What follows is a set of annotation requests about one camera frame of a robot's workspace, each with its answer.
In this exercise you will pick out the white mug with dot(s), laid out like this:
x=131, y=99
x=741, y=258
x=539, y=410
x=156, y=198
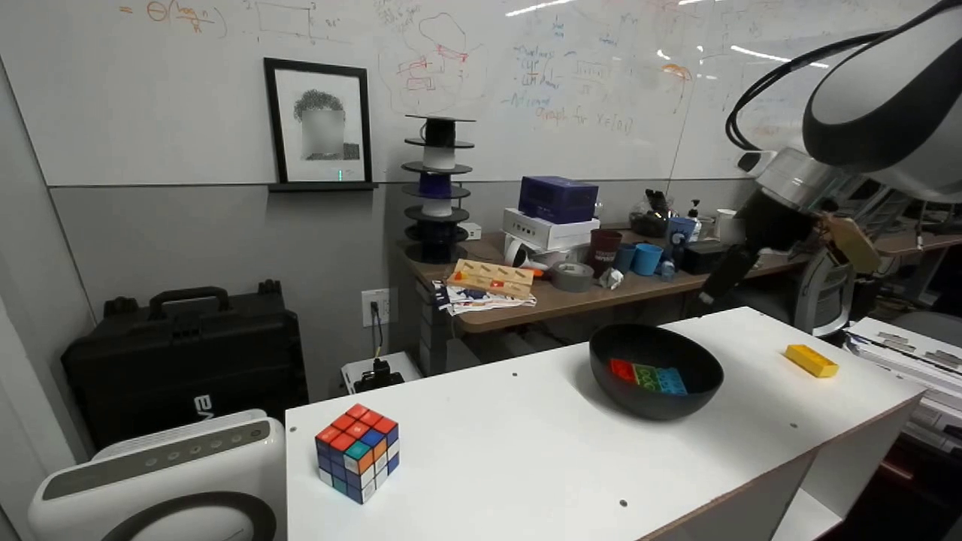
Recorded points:
x=726, y=225

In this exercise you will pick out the blue mug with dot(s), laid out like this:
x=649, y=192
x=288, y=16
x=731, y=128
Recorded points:
x=681, y=230

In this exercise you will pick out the blue cup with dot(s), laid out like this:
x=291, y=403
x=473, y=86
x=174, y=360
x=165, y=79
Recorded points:
x=646, y=259
x=624, y=258

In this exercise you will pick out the office chair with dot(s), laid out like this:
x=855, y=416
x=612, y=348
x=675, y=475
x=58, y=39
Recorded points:
x=823, y=293

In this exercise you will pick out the whiteboard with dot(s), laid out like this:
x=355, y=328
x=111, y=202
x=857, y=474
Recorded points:
x=150, y=90

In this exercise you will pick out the pile of magazines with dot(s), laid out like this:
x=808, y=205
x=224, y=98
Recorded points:
x=481, y=302

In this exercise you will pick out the wooden desk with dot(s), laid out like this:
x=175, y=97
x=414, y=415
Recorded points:
x=571, y=300

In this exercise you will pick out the dark red mug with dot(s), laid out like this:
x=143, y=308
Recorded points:
x=604, y=254

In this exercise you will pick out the yellow LEGO block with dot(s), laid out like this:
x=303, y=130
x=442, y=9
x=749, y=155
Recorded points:
x=811, y=361

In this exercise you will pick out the wooden peg board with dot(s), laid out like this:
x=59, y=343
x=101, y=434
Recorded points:
x=491, y=279

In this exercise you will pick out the black framed picture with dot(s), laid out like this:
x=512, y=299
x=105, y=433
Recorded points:
x=319, y=120

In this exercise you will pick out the blue LEGO block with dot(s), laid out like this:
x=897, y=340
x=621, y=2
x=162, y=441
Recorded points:
x=672, y=382

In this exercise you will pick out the white flat box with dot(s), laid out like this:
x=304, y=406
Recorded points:
x=549, y=231

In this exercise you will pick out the wall socket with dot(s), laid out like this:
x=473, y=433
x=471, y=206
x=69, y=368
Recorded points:
x=376, y=306

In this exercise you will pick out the black bowl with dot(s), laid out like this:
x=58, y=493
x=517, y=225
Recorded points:
x=650, y=402

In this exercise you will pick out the black hard carrying case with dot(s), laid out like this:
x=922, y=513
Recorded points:
x=180, y=368

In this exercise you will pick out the green LEGO block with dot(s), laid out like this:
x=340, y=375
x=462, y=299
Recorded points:
x=647, y=376

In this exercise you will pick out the white air purifier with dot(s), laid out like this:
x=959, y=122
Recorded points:
x=173, y=481

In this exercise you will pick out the colourful puzzle cube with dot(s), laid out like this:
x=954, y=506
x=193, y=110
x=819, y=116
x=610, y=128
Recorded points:
x=358, y=453

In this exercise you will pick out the crumpled white paper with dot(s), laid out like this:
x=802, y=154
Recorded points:
x=611, y=279

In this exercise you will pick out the stack of filament spools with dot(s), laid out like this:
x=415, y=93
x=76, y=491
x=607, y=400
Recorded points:
x=438, y=191

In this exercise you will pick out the grey duct tape roll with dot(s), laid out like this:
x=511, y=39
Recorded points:
x=573, y=277

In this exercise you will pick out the purple box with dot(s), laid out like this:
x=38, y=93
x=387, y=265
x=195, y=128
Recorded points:
x=558, y=199

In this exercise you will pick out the red LEGO block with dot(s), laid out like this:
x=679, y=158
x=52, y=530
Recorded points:
x=622, y=370

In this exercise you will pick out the white box with black adapter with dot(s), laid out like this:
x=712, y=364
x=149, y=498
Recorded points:
x=376, y=373

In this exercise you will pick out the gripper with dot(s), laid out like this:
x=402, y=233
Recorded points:
x=774, y=222

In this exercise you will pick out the dark bowl of items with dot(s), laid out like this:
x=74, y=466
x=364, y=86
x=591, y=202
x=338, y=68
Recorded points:
x=650, y=218

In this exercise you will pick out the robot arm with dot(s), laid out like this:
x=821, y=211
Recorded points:
x=887, y=98

